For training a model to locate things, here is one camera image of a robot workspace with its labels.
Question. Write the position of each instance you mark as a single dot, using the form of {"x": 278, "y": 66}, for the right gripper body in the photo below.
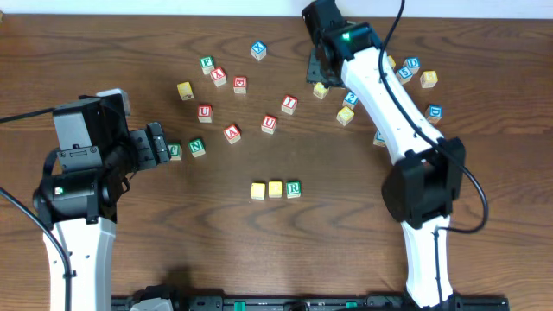
{"x": 318, "y": 71}

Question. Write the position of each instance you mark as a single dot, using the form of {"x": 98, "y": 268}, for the blue D block right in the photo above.
{"x": 434, "y": 114}

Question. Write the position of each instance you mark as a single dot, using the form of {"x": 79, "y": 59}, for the red A block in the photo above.
{"x": 232, "y": 134}

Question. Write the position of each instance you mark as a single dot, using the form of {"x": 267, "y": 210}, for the blue D block upper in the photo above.
{"x": 413, "y": 64}

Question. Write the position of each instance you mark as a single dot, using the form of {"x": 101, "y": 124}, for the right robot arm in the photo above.
{"x": 420, "y": 189}

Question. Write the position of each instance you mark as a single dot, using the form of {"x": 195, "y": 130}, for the blue P block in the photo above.
{"x": 379, "y": 140}

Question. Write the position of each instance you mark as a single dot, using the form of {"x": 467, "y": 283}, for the blue 5 block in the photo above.
{"x": 404, "y": 75}

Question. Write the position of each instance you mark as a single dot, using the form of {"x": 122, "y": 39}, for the yellow S block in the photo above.
{"x": 345, "y": 115}

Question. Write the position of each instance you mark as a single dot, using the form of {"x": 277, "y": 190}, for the red U block left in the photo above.
{"x": 205, "y": 113}

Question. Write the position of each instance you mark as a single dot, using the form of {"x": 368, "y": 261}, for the blue 2 block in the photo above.
{"x": 350, "y": 100}

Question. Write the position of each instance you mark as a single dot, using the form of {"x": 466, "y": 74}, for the blue d block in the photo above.
{"x": 434, "y": 114}
{"x": 413, "y": 64}

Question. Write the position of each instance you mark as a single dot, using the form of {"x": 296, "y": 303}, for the red u block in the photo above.
{"x": 205, "y": 113}
{"x": 269, "y": 124}

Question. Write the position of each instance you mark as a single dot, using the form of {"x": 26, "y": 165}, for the green R block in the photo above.
{"x": 293, "y": 189}

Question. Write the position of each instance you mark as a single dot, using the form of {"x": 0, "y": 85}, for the yellow block upper right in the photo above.
{"x": 391, "y": 61}

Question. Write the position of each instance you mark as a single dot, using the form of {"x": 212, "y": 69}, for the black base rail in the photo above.
{"x": 219, "y": 303}

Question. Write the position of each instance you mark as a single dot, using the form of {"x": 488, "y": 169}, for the yellow block far left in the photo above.
{"x": 185, "y": 91}

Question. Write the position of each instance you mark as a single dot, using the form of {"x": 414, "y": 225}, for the red E block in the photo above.
{"x": 240, "y": 85}

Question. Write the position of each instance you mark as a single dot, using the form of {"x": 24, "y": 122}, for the red U block centre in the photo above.
{"x": 269, "y": 124}

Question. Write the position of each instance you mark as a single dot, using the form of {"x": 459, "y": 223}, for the red I block centre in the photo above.
{"x": 289, "y": 104}

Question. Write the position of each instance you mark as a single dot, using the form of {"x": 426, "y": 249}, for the yellow block under B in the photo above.
{"x": 320, "y": 91}

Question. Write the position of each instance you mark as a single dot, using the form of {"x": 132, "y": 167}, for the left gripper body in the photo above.
{"x": 144, "y": 148}

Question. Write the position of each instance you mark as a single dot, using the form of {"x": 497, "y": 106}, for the green N block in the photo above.
{"x": 197, "y": 147}

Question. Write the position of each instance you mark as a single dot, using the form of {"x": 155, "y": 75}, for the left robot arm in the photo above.
{"x": 82, "y": 181}

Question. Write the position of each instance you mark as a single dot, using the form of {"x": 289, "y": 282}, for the yellow O block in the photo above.
{"x": 275, "y": 189}

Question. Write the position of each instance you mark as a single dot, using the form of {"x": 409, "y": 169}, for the green J block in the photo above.
{"x": 175, "y": 151}

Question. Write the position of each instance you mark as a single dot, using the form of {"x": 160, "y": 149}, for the blue X block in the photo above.
{"x": 258, "y": 50}

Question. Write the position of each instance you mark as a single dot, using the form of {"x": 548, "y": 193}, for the yellow 8 block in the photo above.
{"x": 428, "y": 79}

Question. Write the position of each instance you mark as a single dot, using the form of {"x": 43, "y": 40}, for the green F block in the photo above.
{"x": 207, "y": 64}

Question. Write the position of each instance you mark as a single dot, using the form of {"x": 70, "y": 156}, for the yellow C block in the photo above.
{"x": 258, "y": 190}

